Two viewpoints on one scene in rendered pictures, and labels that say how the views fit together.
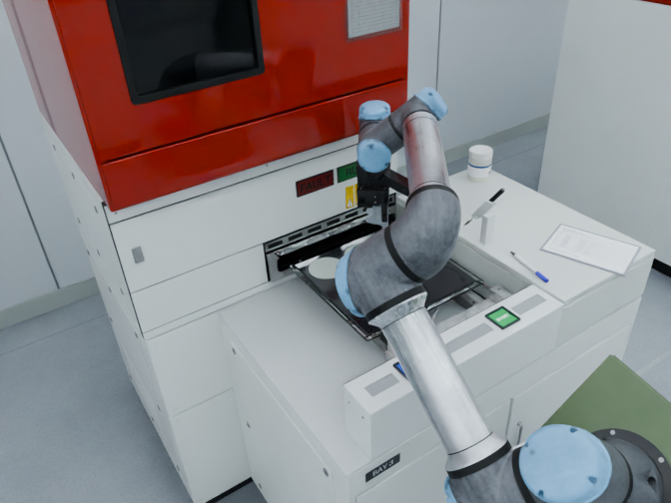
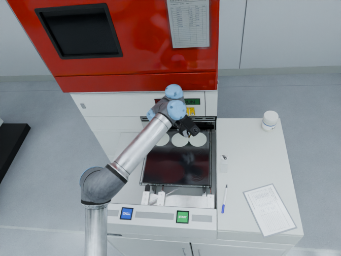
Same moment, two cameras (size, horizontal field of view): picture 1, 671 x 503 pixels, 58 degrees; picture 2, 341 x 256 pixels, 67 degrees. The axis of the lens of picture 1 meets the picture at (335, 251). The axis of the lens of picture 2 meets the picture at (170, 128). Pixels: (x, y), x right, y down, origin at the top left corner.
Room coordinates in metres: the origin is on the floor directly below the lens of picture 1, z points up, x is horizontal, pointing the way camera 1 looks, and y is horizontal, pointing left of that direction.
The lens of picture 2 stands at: (0.75, -0.68, 2.11)
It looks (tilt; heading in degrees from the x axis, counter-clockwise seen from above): 51 degrees down; 46
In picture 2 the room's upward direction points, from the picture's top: 11 degrees counter-clockwise
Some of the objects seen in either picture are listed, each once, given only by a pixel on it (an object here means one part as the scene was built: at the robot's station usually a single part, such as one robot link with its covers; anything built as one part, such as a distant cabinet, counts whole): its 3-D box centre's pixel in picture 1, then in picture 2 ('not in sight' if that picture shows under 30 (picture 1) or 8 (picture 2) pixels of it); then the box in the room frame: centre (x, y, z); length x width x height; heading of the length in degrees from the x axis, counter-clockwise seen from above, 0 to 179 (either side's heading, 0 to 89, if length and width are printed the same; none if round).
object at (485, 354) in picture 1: (458, 365); (157, 220); (0.95, -0.26, 0.89); 0.55 x 0.09 x 0.14; 122
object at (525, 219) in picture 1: (512, 242); (251, 173); (1.41, -0.50, 0.89); 0.62 x 0.35 x 0.14; 32
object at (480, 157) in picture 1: (479, 163); (269, 121); (1.67, -0.46, 1.01); 0.07 x 0.07 x 0.10
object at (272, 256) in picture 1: (335, 241); (178, 125); (1.46, 0.00, 0.89); 0.44 x 0.02 x 0.10; 122
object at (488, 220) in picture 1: (483, 218); (224, 160); (1.32, -0.39, 1.03); 0.06 x 0.04 x 0.13; 32
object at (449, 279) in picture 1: (382, 272); (177, 155); (1.29, -0.12, 0.90); 0.34 x 0.34 x 0.01; 32
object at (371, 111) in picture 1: (374, 127); (174, 97); (1.35, -0.11, 1.29); 0.09 x 0.08 x 0.11; 174
